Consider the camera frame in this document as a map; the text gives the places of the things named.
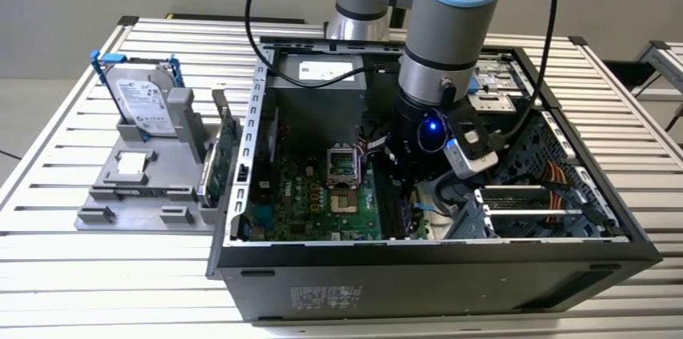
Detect black RAM slot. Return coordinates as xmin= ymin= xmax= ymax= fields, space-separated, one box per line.
xmin=381 ymin=177 xmax=405 ymax=241

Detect metal socket cover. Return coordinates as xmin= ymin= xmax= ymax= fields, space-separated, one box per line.
xmin=324 ymin=141 xmax=360 ymax=191

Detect grey power supply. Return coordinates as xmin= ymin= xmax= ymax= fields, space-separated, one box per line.
xmin=264 ymin=54 xmax=398 ymax=156

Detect CPU socket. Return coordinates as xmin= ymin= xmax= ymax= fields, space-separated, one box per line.
xmin=325 ymin=189 xmax=360 ymax=218

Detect metal drive cage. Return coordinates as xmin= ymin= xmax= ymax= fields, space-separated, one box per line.
xmin=468 ymin=57 xmax=540 ymax=116

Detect green motherboard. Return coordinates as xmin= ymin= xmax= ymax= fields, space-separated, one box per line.
xmin=244 ymin=154 xmax=428 ymax=242

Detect black case fan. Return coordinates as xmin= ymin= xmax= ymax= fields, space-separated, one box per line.
xmin=249 ymin=109 xmax=281 ymax=196

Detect metal disk bay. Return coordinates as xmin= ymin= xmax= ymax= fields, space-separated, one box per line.
xmin=445 ymin=185 xmax=609 ymax=240

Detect black PC case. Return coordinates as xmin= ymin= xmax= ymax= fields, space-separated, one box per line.
xmin=205 ymin=34 xmax=665 ymax=324

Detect graphics card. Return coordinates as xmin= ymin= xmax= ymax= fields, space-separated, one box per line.
xmin=196 ymin=82 xmax=241 ymax=209

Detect neighbouring slatted metal table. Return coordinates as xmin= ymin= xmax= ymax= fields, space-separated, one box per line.
xmin=630 ymin=39 xmax=683 ymax=101

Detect hard disk in blue carrier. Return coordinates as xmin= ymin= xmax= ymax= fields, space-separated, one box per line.
xmin=89 ymin=50 xmax=185 ymax=141

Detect silver CPU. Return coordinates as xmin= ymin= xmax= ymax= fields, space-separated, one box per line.
xmin=114 ymin=150 xmax=149 ymax=177

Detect grey parts rack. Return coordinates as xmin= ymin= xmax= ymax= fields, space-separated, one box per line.
xmin=77 ymin=86 xmax=238 ymax=232

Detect thin wire locking lever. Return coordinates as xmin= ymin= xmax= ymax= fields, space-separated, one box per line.
xmin=354 ymin=142 xmax=370 ymax=180

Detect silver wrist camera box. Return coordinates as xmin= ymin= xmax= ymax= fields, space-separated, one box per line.
xmin=441 ymin=137 xmax=501 ymax=179

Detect black camera bracket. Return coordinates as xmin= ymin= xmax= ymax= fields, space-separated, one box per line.
xmin=445 ymin=104 xmax=506 ymax=161

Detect black data cable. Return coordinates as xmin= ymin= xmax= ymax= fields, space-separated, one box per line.
xmin=430 ymin=178 xmax=476 ymax=216

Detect red orange yellow flat wires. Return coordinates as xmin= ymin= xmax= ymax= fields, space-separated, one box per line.
xmin=541 ymin=161 xmax=574 ymax=228

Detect black camera cable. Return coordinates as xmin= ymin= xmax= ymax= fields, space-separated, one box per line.
xmin=242 ymin=0 xmax=406 ymax=89
xmin=500 ymin=0 xmax=560 ymax=146

